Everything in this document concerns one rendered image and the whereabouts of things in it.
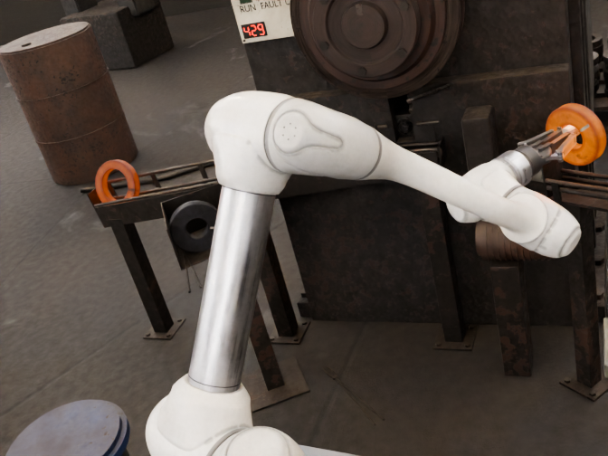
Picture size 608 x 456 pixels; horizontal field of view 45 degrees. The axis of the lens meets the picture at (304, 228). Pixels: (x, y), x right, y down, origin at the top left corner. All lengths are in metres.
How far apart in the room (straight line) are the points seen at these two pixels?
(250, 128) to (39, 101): 3.50
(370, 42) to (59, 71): 2.91
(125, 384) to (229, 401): 1.46
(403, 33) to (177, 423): 1.12
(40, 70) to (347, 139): 3.56
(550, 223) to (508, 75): 0.69
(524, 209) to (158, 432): 0.83
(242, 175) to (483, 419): 1.24
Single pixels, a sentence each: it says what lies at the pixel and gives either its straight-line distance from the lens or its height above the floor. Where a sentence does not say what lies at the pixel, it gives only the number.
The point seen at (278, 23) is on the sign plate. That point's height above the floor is 1.10.
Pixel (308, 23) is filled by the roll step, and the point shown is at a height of 1.13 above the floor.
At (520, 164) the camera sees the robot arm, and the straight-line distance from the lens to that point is 1.71.
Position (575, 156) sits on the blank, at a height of 0.75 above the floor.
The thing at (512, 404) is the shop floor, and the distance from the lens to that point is 2.29.
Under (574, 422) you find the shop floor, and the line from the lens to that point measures 2.24.
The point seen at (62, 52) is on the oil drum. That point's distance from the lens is 4.61.
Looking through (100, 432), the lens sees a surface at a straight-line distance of 1.94.
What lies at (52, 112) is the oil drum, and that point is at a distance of 4.69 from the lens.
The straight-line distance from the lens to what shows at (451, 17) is 2.01.
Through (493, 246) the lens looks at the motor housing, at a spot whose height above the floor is 0.48.
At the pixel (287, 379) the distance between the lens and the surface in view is 2.53.
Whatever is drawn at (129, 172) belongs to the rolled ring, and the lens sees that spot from 2.70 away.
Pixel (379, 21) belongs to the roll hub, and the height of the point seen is 1.12.
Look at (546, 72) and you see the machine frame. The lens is 2.14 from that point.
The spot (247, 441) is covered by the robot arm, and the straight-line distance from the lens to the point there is 1.29.
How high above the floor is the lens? 1.58
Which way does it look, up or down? 28 degrees down
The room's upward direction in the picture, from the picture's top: 15 degrees counter-clockwise
